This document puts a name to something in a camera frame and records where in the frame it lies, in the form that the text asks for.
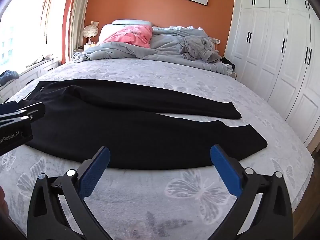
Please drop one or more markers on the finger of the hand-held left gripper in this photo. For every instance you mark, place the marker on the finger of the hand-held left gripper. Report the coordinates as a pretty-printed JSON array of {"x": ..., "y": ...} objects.
[{"x": 35, "y": 112}]

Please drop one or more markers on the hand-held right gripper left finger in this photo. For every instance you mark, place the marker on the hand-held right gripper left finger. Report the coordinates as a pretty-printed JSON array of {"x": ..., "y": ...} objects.
[{"x": 93, "y": 175}]

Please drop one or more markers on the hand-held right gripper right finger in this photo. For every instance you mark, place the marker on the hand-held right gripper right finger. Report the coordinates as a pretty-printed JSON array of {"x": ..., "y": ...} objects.
[{"x": 225, "y": 172}]

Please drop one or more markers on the black pants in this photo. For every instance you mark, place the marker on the black pants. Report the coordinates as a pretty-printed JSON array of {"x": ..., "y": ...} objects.
[{"x": 112, "y": 130}]

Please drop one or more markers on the white window bench cabinet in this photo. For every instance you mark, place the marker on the white window bench cabinet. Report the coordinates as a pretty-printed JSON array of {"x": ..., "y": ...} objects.
[{"x": 32, "y": 73}]

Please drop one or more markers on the blue cloth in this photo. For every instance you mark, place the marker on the blue cloth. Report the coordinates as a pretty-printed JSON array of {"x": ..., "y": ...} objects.
[{"x": 7, "y": 77}]

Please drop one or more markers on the white feather lamp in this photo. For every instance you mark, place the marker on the white feather lamp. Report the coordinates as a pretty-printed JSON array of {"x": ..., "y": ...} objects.
[{"x": 90, "y": 31}]

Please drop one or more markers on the orange curtain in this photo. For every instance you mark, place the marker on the orange curtain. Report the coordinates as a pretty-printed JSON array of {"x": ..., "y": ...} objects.
[{"x": 68, "y": 17}]

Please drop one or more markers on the black cloth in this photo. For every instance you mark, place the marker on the black cloth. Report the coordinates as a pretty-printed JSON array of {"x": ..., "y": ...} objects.
[{"x": 227, "y": 61}]

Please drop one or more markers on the white sheer curtain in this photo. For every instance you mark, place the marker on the white sheer curtain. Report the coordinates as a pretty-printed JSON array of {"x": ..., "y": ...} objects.
[{"x": 81, "y": 10}]

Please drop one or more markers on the bed with grey butterfly sheet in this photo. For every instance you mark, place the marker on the bed with grey butterfly sheet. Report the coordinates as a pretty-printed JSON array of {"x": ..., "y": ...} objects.
[{"x": 155, "y": 77}]

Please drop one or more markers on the pink blanket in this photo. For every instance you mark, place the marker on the pink blanket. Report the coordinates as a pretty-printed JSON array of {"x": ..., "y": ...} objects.
[{"x": 130, "y": 36}]

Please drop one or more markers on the grey crumpled garment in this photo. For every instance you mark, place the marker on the grey crumpled garment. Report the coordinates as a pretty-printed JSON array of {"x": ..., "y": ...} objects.
[{"x": 200, "y": 48}]

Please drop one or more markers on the white wardrobe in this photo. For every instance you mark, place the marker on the white wardrobe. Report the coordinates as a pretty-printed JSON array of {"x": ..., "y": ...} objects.
[{"x": 275, "y": 55}]

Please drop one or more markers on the grey duvet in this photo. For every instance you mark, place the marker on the grey duvet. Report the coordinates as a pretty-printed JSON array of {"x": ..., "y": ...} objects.
[{"x": 162, "y": 45}]

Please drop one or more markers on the white wall switch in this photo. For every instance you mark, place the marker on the white wall switch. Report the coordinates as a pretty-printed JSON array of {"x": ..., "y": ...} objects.
[{"x": 215, "y": 40}]

